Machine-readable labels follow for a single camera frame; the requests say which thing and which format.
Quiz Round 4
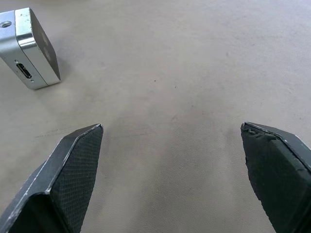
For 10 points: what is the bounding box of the silver depth camera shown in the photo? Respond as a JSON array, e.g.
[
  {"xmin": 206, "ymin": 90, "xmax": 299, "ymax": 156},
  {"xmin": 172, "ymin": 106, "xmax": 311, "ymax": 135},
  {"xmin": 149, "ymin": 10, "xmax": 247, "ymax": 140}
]
[{"xmin": 0, "ymin": 7, "xmax": 61, "ymax": 90}]

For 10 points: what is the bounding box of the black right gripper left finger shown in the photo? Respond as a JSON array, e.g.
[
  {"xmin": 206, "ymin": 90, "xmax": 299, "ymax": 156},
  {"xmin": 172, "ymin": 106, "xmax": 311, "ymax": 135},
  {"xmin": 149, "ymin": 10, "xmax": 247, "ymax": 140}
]
[{"xmin": 0, "ymin": 124, "xmax": 104, "ymax": 233}]

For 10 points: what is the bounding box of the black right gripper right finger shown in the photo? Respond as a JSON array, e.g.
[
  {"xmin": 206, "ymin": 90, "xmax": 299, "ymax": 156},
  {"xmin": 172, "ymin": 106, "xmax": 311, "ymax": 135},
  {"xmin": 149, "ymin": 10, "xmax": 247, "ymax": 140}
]
[{"xmin": 241, "ymin": 122, "xmax": 311, "ymax": 233}]

